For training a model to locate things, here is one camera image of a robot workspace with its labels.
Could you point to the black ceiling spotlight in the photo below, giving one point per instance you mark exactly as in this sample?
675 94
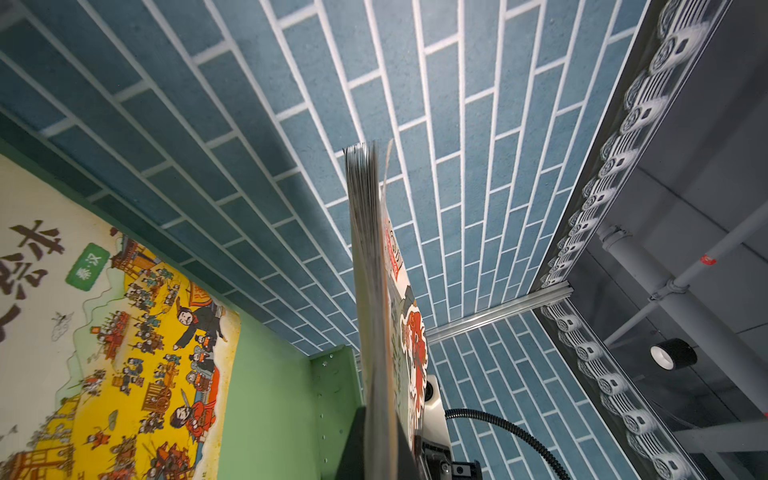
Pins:
673 354

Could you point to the green wooden two-tier shelf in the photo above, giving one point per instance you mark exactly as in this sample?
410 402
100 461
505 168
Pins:
278 423

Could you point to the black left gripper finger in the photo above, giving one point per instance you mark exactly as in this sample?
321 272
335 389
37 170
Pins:
351 465

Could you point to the green red illustrated comic book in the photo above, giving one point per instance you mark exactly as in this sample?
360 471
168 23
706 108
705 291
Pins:
393 358

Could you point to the yellow red illustrated book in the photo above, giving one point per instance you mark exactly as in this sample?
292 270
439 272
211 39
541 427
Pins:
114 365

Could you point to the white ceiling pipe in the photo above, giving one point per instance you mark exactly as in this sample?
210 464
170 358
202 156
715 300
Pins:
745 368

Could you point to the LED light strip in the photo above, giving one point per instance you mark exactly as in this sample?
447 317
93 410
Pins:
670 41

